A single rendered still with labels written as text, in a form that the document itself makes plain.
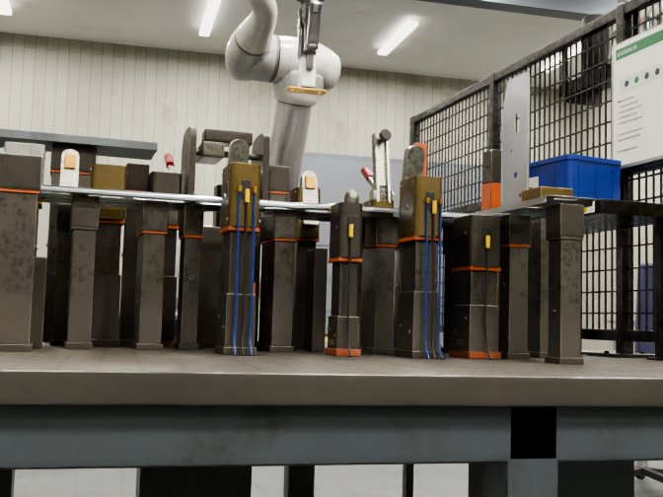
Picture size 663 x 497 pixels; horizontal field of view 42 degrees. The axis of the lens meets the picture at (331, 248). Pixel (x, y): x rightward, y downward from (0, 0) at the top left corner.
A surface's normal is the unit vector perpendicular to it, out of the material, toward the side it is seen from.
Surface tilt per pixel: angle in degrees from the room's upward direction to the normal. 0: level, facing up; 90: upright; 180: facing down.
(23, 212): 90
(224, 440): 90
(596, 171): 90
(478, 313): 90
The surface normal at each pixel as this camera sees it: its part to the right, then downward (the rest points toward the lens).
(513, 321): 0.32, -0.07
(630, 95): -0.95, -0.05
